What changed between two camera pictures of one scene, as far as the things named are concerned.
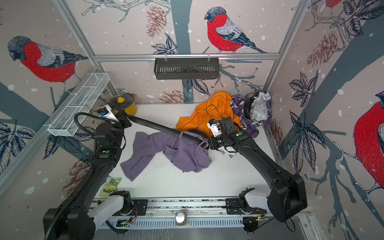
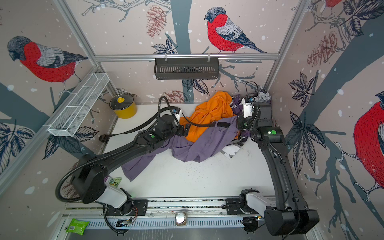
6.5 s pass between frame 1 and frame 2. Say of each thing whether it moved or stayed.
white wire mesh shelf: stayed
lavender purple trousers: moved
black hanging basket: stayed
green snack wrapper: stayed
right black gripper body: moved
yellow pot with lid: stayed
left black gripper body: moved
